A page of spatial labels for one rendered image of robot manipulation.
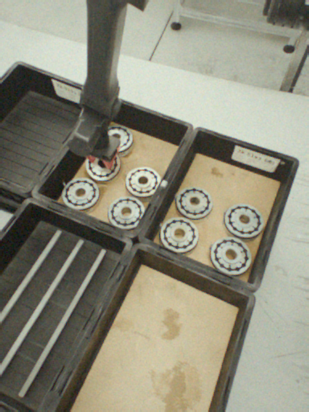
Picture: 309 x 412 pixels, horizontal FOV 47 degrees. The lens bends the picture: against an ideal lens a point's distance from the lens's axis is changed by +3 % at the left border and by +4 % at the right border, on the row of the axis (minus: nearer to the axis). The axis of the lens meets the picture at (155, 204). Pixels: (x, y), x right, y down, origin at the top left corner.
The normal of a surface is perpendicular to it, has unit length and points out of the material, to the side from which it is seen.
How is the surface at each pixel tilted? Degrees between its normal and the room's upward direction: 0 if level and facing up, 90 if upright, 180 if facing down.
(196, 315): 0
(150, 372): 0
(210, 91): 0
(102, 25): 105
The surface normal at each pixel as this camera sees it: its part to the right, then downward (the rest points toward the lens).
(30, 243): 0.01, -0.49
